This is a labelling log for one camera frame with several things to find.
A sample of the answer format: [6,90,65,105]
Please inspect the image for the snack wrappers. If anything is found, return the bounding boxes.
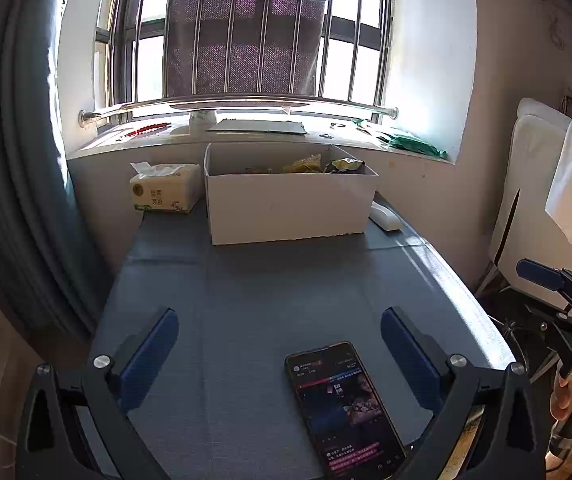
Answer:
[286,154,323,175]

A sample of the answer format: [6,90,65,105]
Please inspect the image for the black smartphone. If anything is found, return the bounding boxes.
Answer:
[284,341,408,480]

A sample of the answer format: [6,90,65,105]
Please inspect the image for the white remote control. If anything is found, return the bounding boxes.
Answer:
[369,201,403,234]

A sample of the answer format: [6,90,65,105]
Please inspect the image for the metal window grille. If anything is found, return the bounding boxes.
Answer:
[95,0,397,111]

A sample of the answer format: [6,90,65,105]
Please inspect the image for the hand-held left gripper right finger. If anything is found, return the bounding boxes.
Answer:
[380,306,549,480]

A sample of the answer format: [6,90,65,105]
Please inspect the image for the grey mesh hanging cloth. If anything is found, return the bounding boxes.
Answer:
[163,0,334,98]

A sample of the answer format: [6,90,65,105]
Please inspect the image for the tissue pack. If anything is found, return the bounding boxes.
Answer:
[129,161,202,214]

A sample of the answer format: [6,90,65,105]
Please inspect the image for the red beaded string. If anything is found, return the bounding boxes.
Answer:
[118,122,172,138]

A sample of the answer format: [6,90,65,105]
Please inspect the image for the white cardboard box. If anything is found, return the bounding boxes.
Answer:
[203,141,380,246]

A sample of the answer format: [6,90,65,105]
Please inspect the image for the grey-blue curtain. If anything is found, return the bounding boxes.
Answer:
[0,0,112,341]

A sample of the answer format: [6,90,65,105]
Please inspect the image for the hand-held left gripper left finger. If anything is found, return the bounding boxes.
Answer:
[15,306,181,480]

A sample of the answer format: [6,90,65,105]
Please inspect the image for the white folded board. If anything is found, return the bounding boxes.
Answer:
[488,97,572,311]

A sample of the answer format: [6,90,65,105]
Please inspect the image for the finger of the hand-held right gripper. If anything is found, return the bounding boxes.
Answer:
[516,258,572,311]

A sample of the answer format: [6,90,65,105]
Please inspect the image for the green plastic bag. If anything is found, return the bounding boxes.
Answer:
[356,120,449,161]

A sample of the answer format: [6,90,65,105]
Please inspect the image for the dark flat board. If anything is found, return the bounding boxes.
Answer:
[205,119,308,136]

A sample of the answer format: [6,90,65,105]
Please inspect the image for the person's right hand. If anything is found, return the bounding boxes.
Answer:
[548,362,572,423]

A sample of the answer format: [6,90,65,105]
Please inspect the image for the black yellow chips packet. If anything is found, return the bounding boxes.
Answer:
[323,157,365,175]

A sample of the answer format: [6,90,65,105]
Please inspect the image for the metal window rail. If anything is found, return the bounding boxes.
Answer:
[79,96,399,128]

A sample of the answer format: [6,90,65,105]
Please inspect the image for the grey-blue tablecloth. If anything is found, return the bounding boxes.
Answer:
[78,192,517,480]

